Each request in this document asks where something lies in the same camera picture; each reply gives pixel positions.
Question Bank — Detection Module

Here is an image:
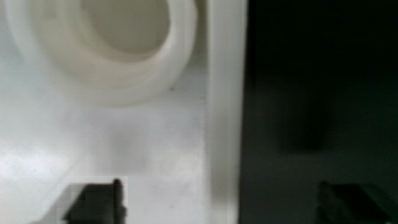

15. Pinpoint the white square tabletop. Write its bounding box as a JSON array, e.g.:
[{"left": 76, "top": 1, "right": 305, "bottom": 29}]
[{"left": 0, "top": 0, "right": 248, "bottom": 224}]

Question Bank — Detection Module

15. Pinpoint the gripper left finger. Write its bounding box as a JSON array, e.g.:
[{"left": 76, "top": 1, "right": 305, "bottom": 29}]
[{"left": 61, "top": 179, "right": 125, "bottom": 224}]

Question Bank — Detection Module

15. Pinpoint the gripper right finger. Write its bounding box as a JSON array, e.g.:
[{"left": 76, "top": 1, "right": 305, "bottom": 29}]
[{"left": 316, "top": 182, "right": 398, "bottom": 224}]

